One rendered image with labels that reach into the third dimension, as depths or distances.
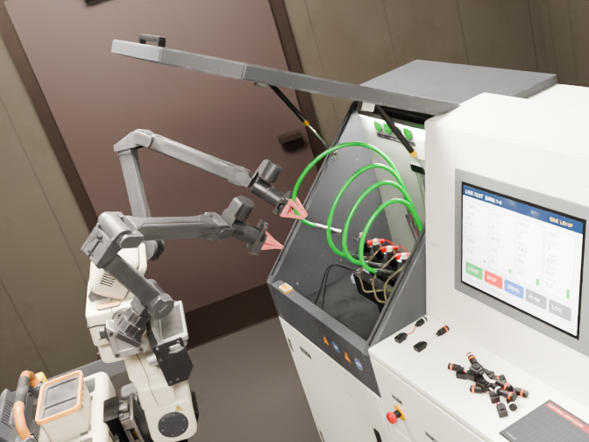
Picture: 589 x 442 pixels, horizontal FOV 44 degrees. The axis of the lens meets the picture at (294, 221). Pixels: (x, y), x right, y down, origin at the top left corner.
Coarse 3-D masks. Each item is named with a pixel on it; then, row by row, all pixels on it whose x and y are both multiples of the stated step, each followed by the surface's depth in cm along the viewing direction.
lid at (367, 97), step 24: (120, 48) 208; (144, 48) 188; (168, 48) 177; (216, 72) 175; (240, 72) 173; (264, 72) 176; (288, 72) 179; (336, 96) 187; (360, 96) 190; (384, 96) 193; (408, 96) 197
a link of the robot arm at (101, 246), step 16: (112, 224) 189; (96, 240) 190; (112, 240) 187; (96, 256) 189; (112, 256) 190; (112, 272) 197; (128, 272) 201; (128, 288) 206; (144, 288) 211; (160, 304) 217
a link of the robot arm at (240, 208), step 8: (232, 200) 222; (240, 200) 222; (248, 200) 225; (232, 208) 222; (240, 208) 221; (248, 208) 223; (224, 216) 224; (232, 216) 222; (240, 216) 223; (248, 216) 225; (232, 224) 222; (224, 232) 219; (232, 232) 222
